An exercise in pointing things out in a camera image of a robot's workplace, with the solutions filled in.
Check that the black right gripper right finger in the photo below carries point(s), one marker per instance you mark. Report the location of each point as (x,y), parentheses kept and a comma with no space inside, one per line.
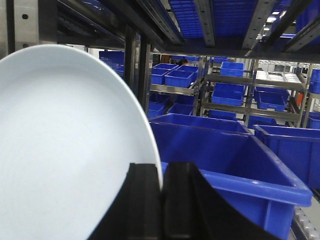
(193,210)

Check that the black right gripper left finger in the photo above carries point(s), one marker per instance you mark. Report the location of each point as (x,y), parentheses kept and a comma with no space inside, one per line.
(136,212)

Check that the light blue round tray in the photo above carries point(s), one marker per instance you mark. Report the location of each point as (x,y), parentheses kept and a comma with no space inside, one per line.
(69,129)

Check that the metal shelf rack overhead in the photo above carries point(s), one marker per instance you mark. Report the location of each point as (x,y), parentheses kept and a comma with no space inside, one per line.
(287,30)

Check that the large blue plastic bin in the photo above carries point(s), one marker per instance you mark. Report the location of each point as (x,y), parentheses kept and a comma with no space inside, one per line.
(238,165)

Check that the blue bin on background rack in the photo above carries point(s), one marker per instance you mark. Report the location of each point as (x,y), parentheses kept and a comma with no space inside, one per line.
(228,94)

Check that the blue bin at right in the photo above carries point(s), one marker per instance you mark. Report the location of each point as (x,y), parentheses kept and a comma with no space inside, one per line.
(297,148)

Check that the background metal rack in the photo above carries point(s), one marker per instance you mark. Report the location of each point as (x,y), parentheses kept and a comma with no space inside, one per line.
(282,96)

